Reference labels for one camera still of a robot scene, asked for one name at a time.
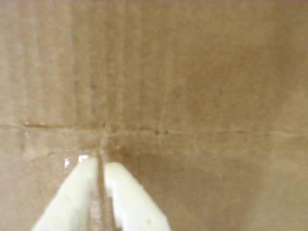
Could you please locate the brown cardboard sheet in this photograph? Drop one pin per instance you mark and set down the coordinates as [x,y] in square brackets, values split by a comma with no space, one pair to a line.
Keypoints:
[168,72]

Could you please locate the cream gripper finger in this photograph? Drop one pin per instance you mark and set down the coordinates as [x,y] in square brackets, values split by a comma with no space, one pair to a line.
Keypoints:
[72,192]
[134,204]

